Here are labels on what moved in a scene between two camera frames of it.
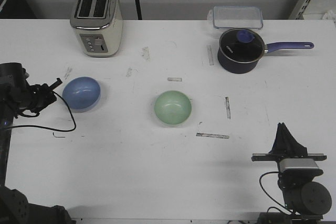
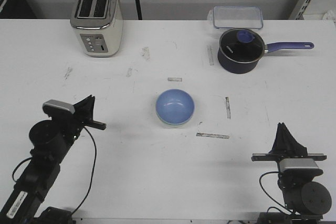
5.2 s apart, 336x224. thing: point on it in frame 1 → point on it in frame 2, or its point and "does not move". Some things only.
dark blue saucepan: x=240 y=49 does not move
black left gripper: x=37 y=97 → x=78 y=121
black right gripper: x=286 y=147 does not move
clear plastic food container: x=236 y=17 does not move
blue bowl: x=82 y=94 → x=175 y=107
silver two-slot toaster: x=96 y=16 does not move
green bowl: x=172 y=108 → x=178 y=125
